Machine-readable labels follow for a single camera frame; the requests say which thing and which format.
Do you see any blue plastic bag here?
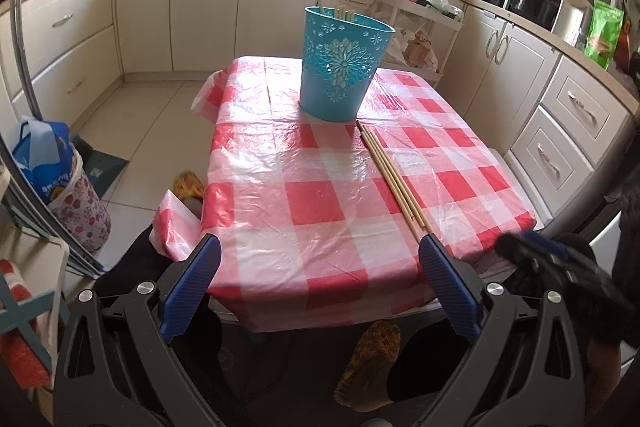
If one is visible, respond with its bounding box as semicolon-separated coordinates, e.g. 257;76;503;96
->
12;119;74;205

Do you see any white rolling cart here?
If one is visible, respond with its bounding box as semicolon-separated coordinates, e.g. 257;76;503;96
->
376;0;464;87

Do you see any red white checkered tablecloth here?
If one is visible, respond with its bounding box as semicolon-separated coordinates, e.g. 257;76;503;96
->
151;56;536;332

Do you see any floral waste bin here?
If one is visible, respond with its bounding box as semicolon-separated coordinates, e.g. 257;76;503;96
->
48;147;112;255

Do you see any blue white folding shelf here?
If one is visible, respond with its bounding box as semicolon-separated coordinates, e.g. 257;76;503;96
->
1;168;70;407

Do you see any yellow slipper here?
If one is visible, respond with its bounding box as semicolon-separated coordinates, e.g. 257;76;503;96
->
333;321;400;413

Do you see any white electric thermos pot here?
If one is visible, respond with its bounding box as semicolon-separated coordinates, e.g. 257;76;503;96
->
551;0;592;51

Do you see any teal perforated bucket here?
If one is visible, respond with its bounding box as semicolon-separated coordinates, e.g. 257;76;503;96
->
299;6;395;122

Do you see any green snack bag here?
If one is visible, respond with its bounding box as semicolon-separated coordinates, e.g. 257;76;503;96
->
584;0;625;69

